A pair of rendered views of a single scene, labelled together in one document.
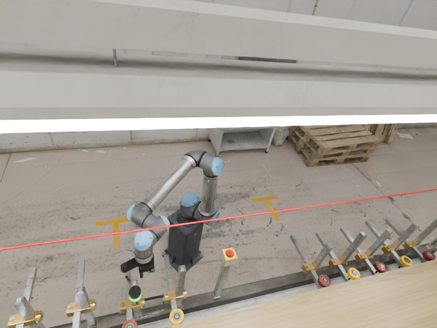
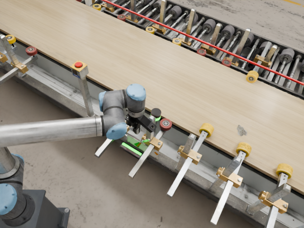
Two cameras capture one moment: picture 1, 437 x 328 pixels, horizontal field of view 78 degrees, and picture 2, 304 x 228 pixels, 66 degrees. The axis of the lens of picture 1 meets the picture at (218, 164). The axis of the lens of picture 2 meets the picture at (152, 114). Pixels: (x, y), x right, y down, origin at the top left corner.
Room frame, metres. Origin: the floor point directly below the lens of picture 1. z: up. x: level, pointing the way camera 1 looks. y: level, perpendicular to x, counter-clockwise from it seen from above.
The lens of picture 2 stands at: (1.15, 0.89, 2.19)
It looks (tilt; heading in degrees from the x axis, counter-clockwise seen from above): 54 degrees down; 230
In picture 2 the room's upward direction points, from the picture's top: 7 degrees clockwise
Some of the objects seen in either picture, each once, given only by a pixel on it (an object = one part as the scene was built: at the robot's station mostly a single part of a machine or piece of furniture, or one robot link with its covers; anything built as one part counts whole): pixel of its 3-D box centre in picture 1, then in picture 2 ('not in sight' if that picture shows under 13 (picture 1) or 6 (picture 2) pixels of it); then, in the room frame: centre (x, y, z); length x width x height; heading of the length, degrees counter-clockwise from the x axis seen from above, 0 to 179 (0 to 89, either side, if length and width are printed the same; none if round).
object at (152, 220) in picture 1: (156, 227); (112, 102); (0.86, 0.26, 1.32); 0.12 x 0.12 x 0.09; 69
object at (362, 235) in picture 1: (348, 252); not in sight; (1.26, -1.07, 0.93); 0.03 x 0.03 x 0.48; 24
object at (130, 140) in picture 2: (141, 305); (142, 147); (0.69, 0.29, 0.75); 0.26 x 0.01 x 0.10; 114
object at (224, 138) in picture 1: (248, 104); not in sight; (3.65, -0.25, 0.78); 0.90 x 0.45 x 1.55; 116
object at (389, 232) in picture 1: (372, 248); not in sight; (1.36, -1.30, 0.91); 0.03 x 0.03 x 0.48; 24
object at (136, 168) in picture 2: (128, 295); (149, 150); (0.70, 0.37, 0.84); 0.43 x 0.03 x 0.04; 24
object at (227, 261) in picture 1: (228, 257); (79, 70); (0.86, -0.16, 1.18); 0.07 x 0.07 x 0.08; 24
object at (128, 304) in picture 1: (132, 305); (152, 141); (0.64, 0.33, 0.85); 0.13 x 0.06 x 0.05; 114
